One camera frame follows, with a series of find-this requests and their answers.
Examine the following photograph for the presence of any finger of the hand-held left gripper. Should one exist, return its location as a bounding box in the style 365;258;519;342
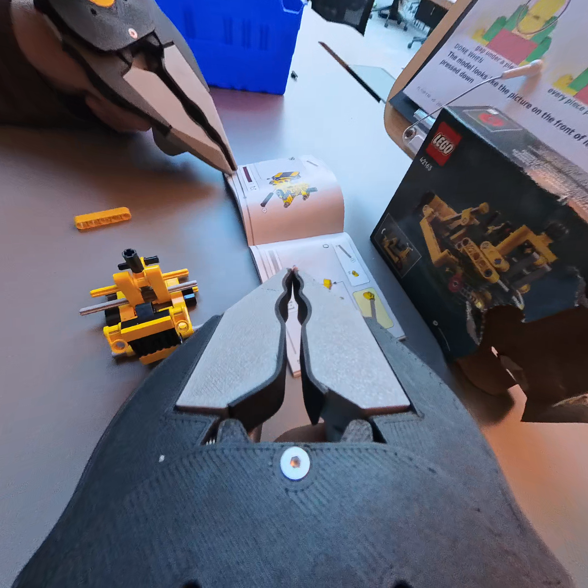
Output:
123;64;235;174
162;40;238;170

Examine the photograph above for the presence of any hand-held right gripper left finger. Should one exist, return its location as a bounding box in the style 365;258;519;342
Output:
175;268;295;432

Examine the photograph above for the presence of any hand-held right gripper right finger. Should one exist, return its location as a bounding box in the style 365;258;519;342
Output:
293;268;411;428

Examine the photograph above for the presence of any yellow black lego model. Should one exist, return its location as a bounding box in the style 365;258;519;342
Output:
79;248;200;366

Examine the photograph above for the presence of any white instruction booklet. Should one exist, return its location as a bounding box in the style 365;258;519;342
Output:
224;155;406;378

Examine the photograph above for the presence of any person's left forearm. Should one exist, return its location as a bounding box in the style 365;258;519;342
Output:
0;0;108;128

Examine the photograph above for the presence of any yellow lego beam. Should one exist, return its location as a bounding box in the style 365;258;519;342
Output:
73;207;132;230

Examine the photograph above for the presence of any black lego box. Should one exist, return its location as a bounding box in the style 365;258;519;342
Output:
370;106;588;423

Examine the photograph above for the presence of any person's left hand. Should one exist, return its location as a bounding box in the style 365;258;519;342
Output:
11;0;154;135

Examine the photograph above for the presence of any blue plastic bin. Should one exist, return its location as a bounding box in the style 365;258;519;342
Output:
154;0;307;96

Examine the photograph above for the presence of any clipboard with instruction sheet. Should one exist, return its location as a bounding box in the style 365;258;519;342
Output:
403;0;588;152

